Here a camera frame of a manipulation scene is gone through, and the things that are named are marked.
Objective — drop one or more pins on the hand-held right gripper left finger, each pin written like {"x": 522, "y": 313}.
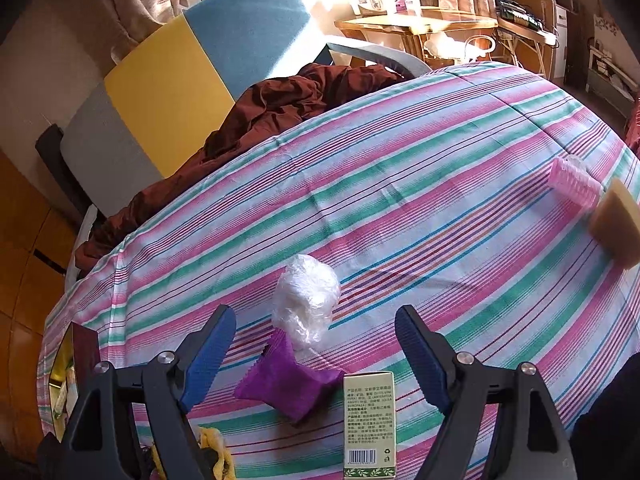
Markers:
{"x": 207, "y": 355}

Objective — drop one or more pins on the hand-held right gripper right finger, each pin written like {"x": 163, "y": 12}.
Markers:
{"x": 422, "y": 355}

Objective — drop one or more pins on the clear plastic bag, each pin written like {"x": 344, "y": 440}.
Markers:
{"x": 305, "y": 295}

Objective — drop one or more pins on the dark red storage box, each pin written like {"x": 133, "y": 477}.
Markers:
{"x": 82, "y": 350}

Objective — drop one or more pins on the purple packet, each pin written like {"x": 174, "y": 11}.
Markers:
{"x": 280, "y": 380}

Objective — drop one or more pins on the green cream printed box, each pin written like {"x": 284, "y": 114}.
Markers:
{"x": 370, "y": 425}

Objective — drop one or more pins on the yellow cloth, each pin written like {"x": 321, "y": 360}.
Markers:
{"x": 220, "y": 455}

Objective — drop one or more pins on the wooden cabinet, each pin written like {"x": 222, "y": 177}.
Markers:
{"x": 25, "y": 285}

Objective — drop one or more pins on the dark cloth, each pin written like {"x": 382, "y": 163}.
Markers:
{"x": 615, "y": 420}

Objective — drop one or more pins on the pink hair roller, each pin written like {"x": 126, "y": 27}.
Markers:
{"x": 575, "y": 185}

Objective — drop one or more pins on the tan sponge block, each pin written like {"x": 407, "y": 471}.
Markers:
{"x": 617, "y": 225}

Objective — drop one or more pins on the brown blanket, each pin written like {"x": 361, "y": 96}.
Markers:
{"x": 270, "y": 110}

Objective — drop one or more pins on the yellow blue grey chair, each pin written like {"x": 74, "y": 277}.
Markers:
{"x": 165, "y": 85}

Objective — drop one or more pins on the white plastic bag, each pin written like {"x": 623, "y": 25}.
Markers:
{"x": 445, "y": 44}

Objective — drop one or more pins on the wooden side table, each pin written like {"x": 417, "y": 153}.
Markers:
{"x": 415, "y": 22}

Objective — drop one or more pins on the grey storage rack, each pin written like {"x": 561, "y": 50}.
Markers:
{"x": 610, "y": 77}

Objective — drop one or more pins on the wooden desk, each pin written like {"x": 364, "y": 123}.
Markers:
{"x": 525, "y": 30}

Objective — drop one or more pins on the black power strip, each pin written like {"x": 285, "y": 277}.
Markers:
{"x": 520, "y": 15}

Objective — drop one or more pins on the small pink white box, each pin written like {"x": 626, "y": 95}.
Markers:
{"x": 406, "y": 1}

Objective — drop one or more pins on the grey bed frame rail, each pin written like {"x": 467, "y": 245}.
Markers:
{"x": 380, "y": 52}

